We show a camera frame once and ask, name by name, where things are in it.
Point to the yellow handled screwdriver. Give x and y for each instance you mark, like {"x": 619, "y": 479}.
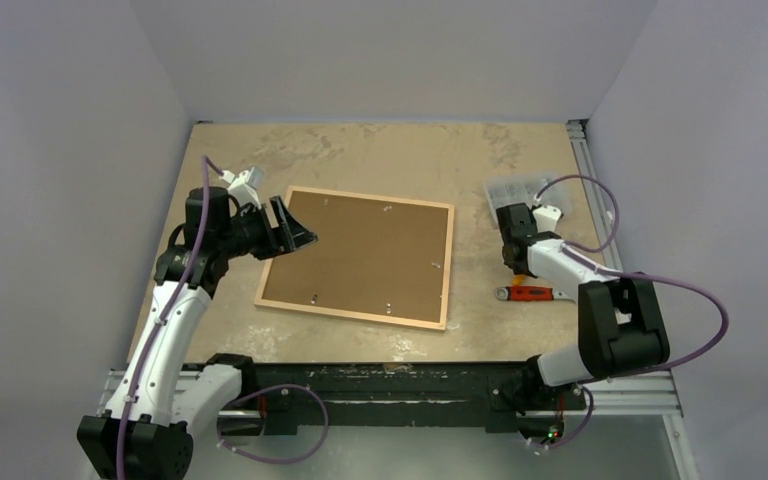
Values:
{"x": 520, "y": 279}

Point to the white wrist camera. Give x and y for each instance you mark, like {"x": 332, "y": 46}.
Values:
{"x": 243, "y": 187}
{"x": 547, "y": 216}

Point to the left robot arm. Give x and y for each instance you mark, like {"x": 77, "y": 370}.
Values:
{"x": 148, "y": 428}

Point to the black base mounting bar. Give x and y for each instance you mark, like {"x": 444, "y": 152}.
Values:
{"x": 498, "y": 397}

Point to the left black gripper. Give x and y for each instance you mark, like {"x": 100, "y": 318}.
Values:
{"x": 287, "y": 237}

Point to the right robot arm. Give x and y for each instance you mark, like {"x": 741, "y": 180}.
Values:
{"x": 620, "y": 327}

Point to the red handled adjustable wrench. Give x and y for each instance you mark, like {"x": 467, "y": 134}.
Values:
{"x": 530, "y": 294}

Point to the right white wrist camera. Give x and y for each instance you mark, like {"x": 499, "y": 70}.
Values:
{"x": 547, "y": 216}

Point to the wooden picture frame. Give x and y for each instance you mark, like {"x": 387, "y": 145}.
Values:
{"x": 379, "y": 259}

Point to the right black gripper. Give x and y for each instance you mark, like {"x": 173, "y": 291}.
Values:
{"x": 513, "y": 221}

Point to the clear plastic screw box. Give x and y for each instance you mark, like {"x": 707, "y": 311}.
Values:
{"x": 510, "y": 189}

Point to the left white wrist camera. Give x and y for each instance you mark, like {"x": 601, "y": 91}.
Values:
{"x": 243, "y": 187}

